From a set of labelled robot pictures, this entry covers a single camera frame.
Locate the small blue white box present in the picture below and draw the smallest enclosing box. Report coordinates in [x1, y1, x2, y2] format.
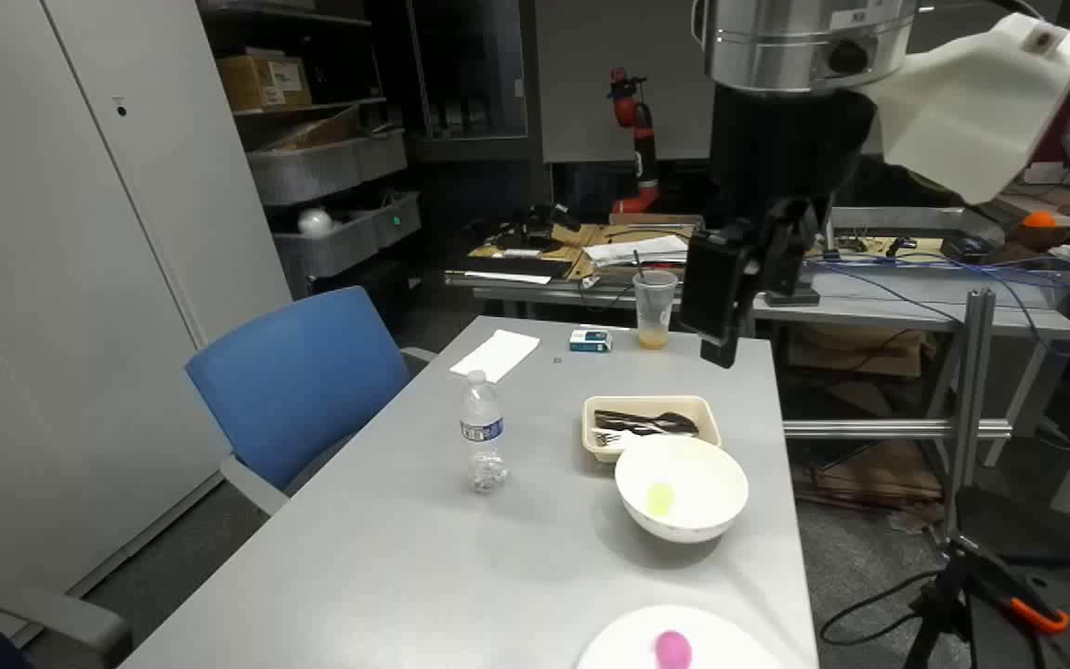
[564, 328, 613, 355]

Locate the clear plastic water bottle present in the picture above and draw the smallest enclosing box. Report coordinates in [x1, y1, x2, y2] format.
[456, 369, 512, 499]

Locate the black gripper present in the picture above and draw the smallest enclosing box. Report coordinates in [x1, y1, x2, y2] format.
[680, 81, 881, 373]

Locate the small white round object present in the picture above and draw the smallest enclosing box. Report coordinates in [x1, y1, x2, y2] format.
[293, 203, 337, 241]

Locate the white plastic cover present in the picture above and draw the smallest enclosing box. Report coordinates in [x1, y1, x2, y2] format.
[861, 12, 1070, 208]

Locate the aluminium frame post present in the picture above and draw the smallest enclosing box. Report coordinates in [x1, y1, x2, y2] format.
[942, 285, 1000, 541]

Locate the red fire extinguisher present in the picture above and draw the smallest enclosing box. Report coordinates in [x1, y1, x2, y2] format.
[607, 65, 660, 188]

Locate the orange black clamp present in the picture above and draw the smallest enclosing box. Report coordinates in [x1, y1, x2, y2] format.
[955, 530, 1070, 643]

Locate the grey metal cabinet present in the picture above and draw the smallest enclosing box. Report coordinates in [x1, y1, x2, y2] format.
[0, 0, 293, 609]

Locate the grey side table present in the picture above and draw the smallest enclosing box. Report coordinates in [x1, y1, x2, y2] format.
[752, 264, 1070, 347]

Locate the black tripod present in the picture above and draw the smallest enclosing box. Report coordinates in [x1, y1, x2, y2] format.
[898, 578, 977, 669]

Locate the black floor cable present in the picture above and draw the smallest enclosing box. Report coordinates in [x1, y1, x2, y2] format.
[814, 572, 935, 655]

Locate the white bowl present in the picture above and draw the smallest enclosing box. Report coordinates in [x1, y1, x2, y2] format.
[613, 432, 753, 547]

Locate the beige rectangular tray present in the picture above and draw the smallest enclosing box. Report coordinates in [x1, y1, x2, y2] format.
[579, 390, 728, 467]

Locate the white plate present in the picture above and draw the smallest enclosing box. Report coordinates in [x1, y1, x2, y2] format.
[577, 602, 789, 669]

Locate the clear plastic cup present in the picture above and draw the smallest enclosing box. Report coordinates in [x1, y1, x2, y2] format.
[633, 269, 684, 353]

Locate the blue office chair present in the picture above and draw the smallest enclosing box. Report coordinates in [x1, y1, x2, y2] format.
[184, 281, 439, 516]

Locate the white paper sheet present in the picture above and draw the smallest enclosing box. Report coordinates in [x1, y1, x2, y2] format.
[447, 328, 544, 387]

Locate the pink ball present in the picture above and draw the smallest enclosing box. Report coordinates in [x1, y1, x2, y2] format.
[649, 629, 696, 669]

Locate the brown cardboard box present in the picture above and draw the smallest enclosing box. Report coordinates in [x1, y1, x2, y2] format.
[217, 49, 315, 114]

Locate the cluttered dark workbench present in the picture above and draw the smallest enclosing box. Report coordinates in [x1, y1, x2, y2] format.
[439, 208, 712, 313]

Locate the grey shelf bin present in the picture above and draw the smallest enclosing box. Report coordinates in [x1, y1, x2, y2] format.
[272, 188, 423, 281]
[249, 126, 411, 208]

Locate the black plastic cutlery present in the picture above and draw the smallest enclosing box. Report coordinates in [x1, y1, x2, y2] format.
[592, 404, 701, 443]

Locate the aluminium frame crossbar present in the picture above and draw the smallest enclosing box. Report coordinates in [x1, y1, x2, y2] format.
[782, 415, 1015, 447]

